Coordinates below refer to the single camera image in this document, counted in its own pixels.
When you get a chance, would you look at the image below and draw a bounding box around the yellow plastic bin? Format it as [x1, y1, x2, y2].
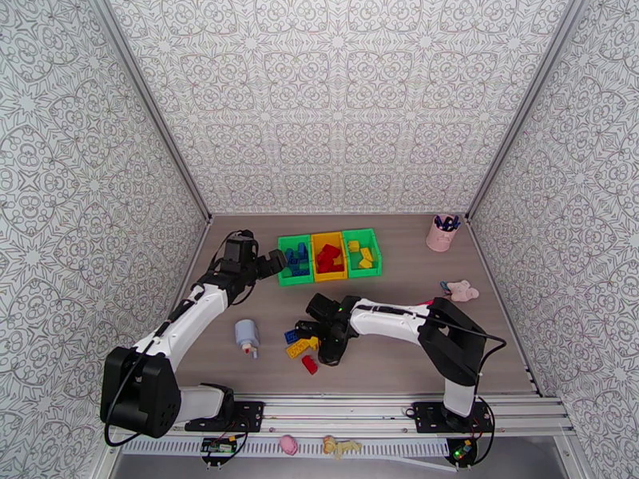
[310, 231, 349, 283]

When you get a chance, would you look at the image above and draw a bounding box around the green plastic bin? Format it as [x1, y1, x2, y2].
[341, 228, 383, 280]
[276, 234, 316, 287]

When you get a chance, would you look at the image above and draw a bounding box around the light blue toy bottle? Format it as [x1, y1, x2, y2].
[234, 319, 262, 360]

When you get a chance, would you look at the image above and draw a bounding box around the pale yellow rubber toy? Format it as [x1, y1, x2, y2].
[321, 435, 363, 460]

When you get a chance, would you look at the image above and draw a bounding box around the pink plush toy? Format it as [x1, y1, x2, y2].
[439, 279, 480, 303]

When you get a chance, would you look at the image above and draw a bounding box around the pink pen cup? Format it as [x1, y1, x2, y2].
[426, 215, 462, 252]

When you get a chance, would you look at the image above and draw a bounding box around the long aluminium mounting rail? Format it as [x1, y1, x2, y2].
[149, 391, 575, 437]

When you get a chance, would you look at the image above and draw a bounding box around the white slotted cable duct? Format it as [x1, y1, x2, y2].
[121, 436, 450, 461]

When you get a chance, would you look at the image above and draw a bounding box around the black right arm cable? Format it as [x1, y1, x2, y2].
[356, 302, 509, 382]

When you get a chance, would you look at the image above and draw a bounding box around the aluminium frame post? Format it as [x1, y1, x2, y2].
[85, 0, 215, 224]
[465, 0, 584, 224]

